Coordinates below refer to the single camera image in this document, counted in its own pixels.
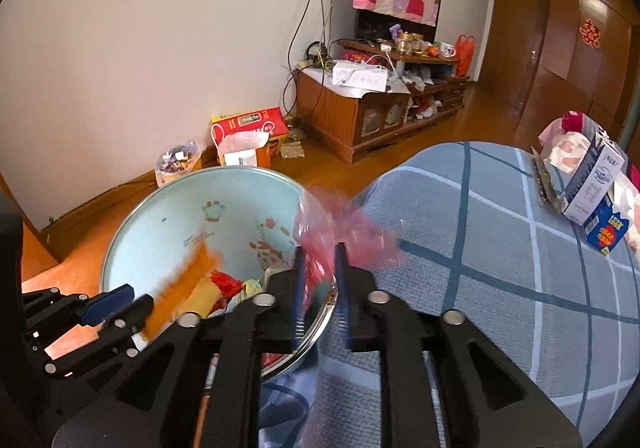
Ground yellow green wrapper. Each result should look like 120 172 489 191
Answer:
227 278 266 311

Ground white cardboard box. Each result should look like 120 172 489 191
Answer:
332 60 388 91

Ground blue plaid tablecloth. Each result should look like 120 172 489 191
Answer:
257 141 640 448

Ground pink plastic bag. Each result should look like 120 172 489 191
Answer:
295 190 408 289

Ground red foam net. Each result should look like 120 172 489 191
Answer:
209 270 246 300

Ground blue milk carton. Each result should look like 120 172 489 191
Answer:
582 193 630 256

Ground light blue enamel basin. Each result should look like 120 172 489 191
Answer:
101 166 337 381

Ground wooden door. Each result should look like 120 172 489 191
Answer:
482 0 551 111

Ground red paper decoration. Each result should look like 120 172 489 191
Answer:
579 18 601 49

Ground red cardboard box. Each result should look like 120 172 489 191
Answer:
210 107 290 168

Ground dark green snack packet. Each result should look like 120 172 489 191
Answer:
530 145 566 214

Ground hanging cables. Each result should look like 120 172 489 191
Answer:
282 0 346 119

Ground wooden television stand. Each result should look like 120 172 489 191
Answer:
295 40 471 164

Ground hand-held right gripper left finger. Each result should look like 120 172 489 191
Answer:
52 245 307 448

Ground black television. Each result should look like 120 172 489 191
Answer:
354 8 437 44

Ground wooden wardrobe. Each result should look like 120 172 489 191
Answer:
482 0 640 144

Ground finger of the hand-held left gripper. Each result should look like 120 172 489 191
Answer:
42 294 155 375
22 284 136 329

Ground orange plastic bag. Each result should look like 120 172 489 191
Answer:
454 34 477 77

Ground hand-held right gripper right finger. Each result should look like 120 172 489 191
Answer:
334 242 583 448

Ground orange red foil wrapper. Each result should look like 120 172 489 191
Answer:
145 245 223 341

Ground plastic bag of wrappers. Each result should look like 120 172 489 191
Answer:
155 142 201 186

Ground white milk carton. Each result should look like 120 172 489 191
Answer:
560 127 628 224

